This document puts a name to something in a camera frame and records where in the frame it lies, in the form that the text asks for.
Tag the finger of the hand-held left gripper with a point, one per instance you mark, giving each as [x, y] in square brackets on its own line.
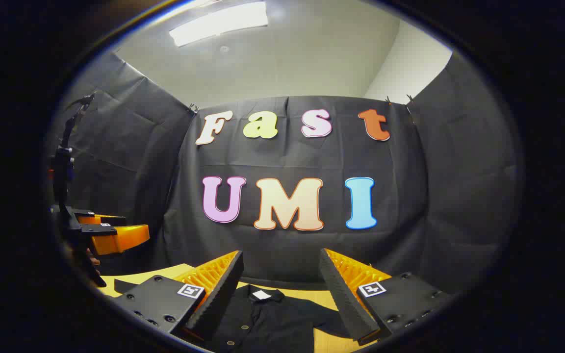
[108, 220]
[125, 238]

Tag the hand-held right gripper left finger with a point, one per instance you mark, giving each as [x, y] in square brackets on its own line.
[216, 304]

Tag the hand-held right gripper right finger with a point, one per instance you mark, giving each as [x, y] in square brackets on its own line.
[344, 304]

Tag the black button shirt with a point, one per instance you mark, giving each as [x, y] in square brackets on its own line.
[272, 318]

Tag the black backdrop cloth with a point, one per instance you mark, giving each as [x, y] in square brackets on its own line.
[287, 157]

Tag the ceiling light panel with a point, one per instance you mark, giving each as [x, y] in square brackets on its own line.
[218, 23]

